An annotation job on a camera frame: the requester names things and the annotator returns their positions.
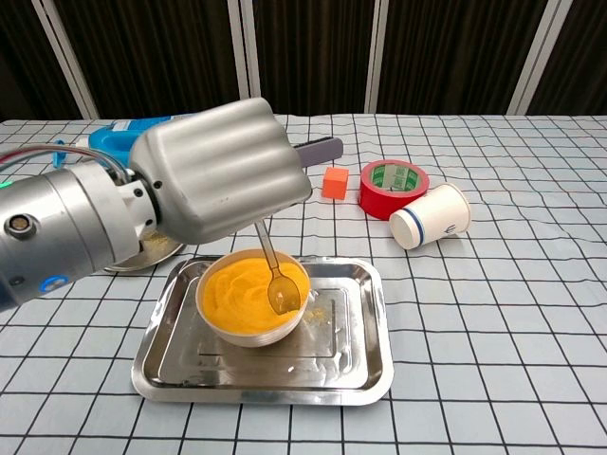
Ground orange bowl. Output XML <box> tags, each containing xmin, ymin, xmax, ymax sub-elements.
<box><xmin>195</xmin><ymin>247</ymin><xmax>313</xmax><ymax>349</ymax></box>

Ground white checkered tablecloth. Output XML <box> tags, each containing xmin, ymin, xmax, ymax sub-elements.
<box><xmin>0</xmin><ymin>112</ymin><xmax>607</xmax><ymax>455</ymax></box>

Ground round steel plate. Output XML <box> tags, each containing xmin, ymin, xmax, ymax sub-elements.
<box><xmin>101</xmin><ymin>229</ymin><xmax>186</xmax><ymax>275</ymax></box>

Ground red tape roll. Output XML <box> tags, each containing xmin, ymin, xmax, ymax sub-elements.
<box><xmin>358</xmin><ymin>159</ymin><xmax>431</xmax><ymax>222</ymax></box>

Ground orange cube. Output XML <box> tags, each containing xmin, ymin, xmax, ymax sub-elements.
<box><xmin>322</xmin><ymin>166</ymin><xmax>351</xmax><ymax>199</ymax></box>

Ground silver spoon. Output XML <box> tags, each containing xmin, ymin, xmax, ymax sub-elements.
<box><xmin>253</xmin><ymin>220</ymin><xmax>301</xmax><ymax>316</ymax></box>

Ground grey brush black bristles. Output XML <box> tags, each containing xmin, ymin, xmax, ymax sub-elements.
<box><xmin>293</xmin><ymin>136</ymin><xmax>344</xmax><ymax>170</ymax></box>

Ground blue detergent pump bottle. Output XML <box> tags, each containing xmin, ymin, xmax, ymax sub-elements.
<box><xmin>51</xmin><ymin>117</ymin><xmax>167</xmax><ymax>165</ymax></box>

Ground white paper cup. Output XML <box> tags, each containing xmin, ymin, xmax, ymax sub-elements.
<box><xmin>389</xmin><ymin>183</ymin><xmax>471</xmax><ymax>250</ymax></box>

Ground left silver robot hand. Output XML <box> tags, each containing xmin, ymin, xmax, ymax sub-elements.
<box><xmin>127</xmin><ymin>97</ymin><xmax>314</xmax><ymax>246</ymax></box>

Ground white screen frame post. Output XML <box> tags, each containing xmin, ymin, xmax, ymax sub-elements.
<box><xmin>363</xmin><ymin>0</ymin><xmax>397</xmax><ymax>115</ymax></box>
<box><xmin>226</xmin><ymin>0</ymin><xmax>265</xmax><ymax>117</ymax></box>
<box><xmin>30</xmin><ymin>0</ymin><xmax>100</xmax><ymax>120</ymax></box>
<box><xmin>506</xmin><ymin>0</ymin><xmax>568</xmax><ymax>117</ymax></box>

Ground rectangular steel tray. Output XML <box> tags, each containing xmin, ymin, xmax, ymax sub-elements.
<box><xmin>131</xmin><ymin>256</ymin><xmax>395</xmax><ymax>407</ymax></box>

